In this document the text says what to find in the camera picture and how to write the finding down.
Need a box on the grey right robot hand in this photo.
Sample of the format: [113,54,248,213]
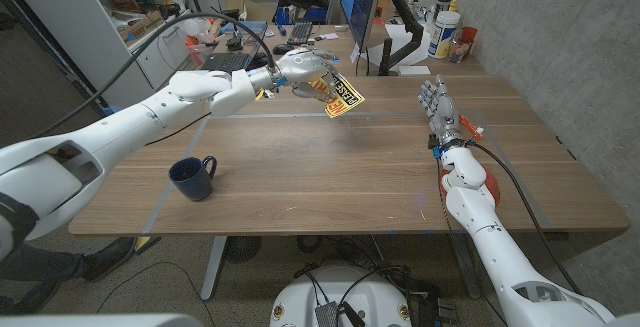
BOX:
[417,74,464,148]

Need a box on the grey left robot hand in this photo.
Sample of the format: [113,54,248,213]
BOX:
[272,47,341,103]

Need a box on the yellow new driver bumper sticker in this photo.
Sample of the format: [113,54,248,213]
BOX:
[309,72,366,119]

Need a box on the dark blue mug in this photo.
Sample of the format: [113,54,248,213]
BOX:
[168,155,219,203]

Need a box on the black keyboard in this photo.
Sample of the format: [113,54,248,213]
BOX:
[286,21,314,47]

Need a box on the blue storage bin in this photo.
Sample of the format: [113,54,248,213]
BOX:
[273,5,329,26]

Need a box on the red plastic cup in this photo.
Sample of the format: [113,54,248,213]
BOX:
[448,26,479,64]

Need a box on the open laptop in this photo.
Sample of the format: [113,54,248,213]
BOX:
[200,20,269,74]

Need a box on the white wipes canister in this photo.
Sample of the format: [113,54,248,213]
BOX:
[427,10,461,60]

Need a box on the white paper sheet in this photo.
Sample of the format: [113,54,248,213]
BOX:
[384,22,431,68]

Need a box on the computer monitor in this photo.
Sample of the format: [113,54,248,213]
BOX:
[339,0,387,53]

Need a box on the red round disc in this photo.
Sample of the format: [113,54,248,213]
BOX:
[439,168,501,207]

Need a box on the grey table leg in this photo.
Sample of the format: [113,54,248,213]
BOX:
[448,231,484,301]
[199,235,229,302]

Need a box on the cardboard box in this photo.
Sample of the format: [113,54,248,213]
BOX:
[118,10,166,43]

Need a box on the round black floor fan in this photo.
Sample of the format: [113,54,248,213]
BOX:
[223,235,263,265]

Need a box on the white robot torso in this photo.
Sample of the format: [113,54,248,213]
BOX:
[269,265,415,327]

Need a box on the white shelf cabinet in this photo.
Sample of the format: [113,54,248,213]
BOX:
[0,0,196,126]

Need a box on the black leather shoe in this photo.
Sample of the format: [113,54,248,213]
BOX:
[82,236,136,282]

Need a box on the dark trouser leg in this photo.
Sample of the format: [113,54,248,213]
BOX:
[0,244,89,314]

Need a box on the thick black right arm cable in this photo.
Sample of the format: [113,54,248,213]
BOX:
[467,139,584,296]

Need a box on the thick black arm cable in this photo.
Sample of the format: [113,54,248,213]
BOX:
[467,139,584,296]
[29,12,277,141]

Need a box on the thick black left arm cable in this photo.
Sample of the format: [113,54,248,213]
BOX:
[29,12,277,141]

